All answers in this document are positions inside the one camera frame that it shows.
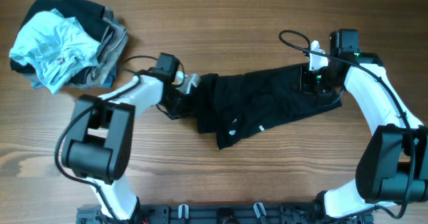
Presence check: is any black cable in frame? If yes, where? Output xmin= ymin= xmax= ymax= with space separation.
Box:
xmin=278 ymin=29 xmax=417 ymax=220
xmin=53 ymin=55 xmax=187 ymax=224

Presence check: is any grey beige folded garment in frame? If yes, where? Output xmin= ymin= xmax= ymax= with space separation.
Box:
xmin=68 ymin=6 xmax=129 ymax=88

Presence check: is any light blue garment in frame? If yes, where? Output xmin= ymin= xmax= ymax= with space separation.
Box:
xmin=9 ymin=9 xmax=100 ymax=94

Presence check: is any blue folded garment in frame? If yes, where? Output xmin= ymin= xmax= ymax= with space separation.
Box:
xmin=9 ymin=11 xmax=128 ymax=94

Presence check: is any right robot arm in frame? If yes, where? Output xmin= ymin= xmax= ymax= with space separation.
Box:
xmin=300 ymin=29 xmax=427 ymax=221

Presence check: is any black t-shirt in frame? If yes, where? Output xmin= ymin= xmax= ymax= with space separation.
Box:
xmin=193 ymin=64 xmax=341 ymax=149

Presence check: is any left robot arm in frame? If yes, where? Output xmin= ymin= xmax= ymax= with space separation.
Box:
xmin=54 ymin=53 xmax=200 ymax=223

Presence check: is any black folded garment in pile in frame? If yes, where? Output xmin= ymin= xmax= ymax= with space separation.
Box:
xmin=10 ymin=0 xmax=105 ymax=74

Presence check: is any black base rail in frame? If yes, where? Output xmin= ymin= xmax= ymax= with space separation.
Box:
xmin=75 ymin=202 xmax=374 ymax=224

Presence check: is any left black cable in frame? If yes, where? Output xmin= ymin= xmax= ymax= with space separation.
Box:
xmin=53 ymin=55 xmax=187 ymax=224

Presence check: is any right black cable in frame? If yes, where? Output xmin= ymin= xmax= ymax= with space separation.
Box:
xmin=278 ymin=29 xmax=417 ymax=220

